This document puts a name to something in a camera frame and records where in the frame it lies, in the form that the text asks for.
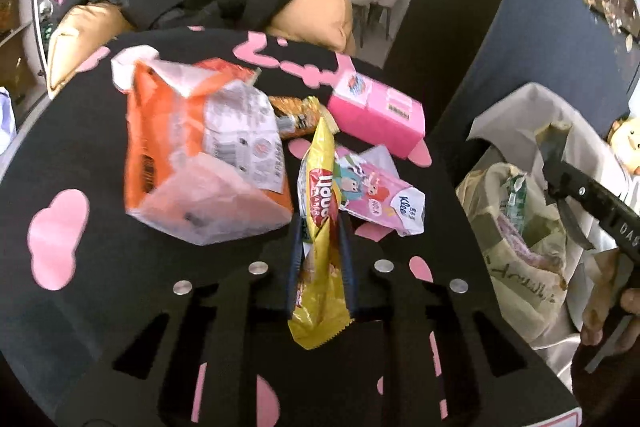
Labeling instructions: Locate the wooden shelf unit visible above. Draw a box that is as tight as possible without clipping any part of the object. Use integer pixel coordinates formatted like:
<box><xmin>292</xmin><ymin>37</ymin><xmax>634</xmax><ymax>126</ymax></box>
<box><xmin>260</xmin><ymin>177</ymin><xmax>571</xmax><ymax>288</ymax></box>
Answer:
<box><xmin>0</xmin><ymin>0</ymin><xmax>47</xmax><ymax>124</ymax></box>

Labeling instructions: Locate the yellow duck plush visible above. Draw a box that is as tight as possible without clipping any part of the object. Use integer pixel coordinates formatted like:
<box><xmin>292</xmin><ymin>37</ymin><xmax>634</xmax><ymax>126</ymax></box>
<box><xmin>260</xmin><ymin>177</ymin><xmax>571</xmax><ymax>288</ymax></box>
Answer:
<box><xmin>606</xmin><ymin>117</ymin><xmax>640</xmax><ymax>176</ymax></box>

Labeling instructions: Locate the orange sofa chair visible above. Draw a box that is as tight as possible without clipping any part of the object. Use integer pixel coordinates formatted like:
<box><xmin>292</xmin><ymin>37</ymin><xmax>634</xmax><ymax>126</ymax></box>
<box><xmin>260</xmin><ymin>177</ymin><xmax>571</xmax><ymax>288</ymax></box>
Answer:
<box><xmin>45</xmin><ymin>0</ymin><xmax>357</xmax><ymax>101</ymax></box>

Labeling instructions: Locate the yellow snack wrapper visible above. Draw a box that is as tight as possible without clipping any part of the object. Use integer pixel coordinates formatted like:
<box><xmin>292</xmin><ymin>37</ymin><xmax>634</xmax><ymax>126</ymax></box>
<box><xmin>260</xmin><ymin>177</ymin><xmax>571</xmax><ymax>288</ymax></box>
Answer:
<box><xmin>288</xmin><ymin>118</ymin><xmax>352</xmax><ymax>350</ymax></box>

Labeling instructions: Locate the yellow trash bag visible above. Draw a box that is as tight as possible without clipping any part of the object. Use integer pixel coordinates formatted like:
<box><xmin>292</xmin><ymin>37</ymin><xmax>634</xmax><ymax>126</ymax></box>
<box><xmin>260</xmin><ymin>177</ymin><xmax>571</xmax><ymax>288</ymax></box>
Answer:
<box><xmin>456</xmin><ymin>140</ymin><xmax>582</xmax><ymax>349</ymax></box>

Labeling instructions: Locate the pink bar wrapper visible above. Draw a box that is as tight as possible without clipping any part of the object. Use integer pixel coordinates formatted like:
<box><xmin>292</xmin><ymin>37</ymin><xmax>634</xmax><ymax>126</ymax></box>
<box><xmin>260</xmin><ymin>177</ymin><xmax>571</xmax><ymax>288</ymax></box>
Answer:
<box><xmin>497</xmin><ymin>213</ymin><xmax>563</xmax><ymax>275</ymax></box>

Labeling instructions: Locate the orange plastic tissue bag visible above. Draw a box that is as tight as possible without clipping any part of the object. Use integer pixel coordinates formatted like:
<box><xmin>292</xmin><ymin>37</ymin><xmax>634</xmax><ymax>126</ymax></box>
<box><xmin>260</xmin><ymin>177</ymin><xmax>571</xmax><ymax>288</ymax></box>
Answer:
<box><xmin>124</xmin><ymin>58</ymin><xmax>293</xmax><ymax>246</ymax></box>

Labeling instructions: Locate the pink toy box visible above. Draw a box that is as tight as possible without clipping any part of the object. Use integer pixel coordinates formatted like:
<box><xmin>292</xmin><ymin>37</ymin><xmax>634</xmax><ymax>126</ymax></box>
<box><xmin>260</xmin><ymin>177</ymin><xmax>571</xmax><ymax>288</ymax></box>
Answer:
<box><xmin>328</xmin><ymin>72</ymin><xmax>427</xmax><ymax>159</ymax></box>

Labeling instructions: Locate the person right hand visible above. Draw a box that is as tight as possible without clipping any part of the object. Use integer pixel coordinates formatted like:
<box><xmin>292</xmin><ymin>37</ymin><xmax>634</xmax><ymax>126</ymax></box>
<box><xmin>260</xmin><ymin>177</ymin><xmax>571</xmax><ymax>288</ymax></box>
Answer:
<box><xmin>580</xmin><ymin>248</ymin><xmax>639</xmax><ymax>355</ymax></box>

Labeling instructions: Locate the green white milk carton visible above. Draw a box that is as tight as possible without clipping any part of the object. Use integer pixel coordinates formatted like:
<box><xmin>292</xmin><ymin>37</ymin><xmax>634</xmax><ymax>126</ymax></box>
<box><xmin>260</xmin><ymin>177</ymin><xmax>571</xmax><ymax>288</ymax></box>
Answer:
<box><xmin>500</xmin><ymin>173</ymin><xmax>527</xmax><ymax>234</ymax></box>

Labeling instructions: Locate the dark blue cloth cover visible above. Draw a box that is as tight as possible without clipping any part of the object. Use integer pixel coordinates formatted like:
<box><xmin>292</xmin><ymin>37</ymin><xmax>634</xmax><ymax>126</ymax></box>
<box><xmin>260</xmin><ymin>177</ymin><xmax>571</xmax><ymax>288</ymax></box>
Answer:
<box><xmin>428</xmin><ymin>0</ymin><xmax>639</xmax><ymax>157</ymax></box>

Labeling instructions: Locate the brown beige noodle wrapper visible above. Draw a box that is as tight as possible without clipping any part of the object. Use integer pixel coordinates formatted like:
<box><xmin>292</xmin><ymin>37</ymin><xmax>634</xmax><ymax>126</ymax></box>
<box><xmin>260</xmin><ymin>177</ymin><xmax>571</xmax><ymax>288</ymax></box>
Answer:
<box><xmin>269</xmin><ymin>96</ymin><xmax>340</xmax><ymax>140</ymax></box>

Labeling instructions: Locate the pink cartoon snack packet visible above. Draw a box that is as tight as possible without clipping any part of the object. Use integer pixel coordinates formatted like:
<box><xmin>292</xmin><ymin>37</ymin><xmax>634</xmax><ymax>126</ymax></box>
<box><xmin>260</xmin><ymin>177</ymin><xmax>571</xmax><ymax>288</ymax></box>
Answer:
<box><xmin>334</xmin><ymin>153</ymin><xmax>425</xmax><ymax>236</ymax></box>

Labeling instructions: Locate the white cloth covered seat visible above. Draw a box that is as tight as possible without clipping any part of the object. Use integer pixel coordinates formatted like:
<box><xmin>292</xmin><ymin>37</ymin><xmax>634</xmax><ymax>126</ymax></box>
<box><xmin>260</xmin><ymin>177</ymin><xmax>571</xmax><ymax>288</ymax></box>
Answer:
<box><xmin>470</xmin><ymin>83</ymin><xmax>639</xmax><ymax>384</ymax></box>

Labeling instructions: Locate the red snack wrapper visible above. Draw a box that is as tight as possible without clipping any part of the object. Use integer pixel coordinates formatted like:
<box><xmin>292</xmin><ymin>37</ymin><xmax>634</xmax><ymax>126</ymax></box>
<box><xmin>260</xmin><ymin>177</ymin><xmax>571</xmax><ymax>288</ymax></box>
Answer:
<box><xmin>195</xmin><ymin>57</ymin><xmax>262</xmax><ymax>86</ymax></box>

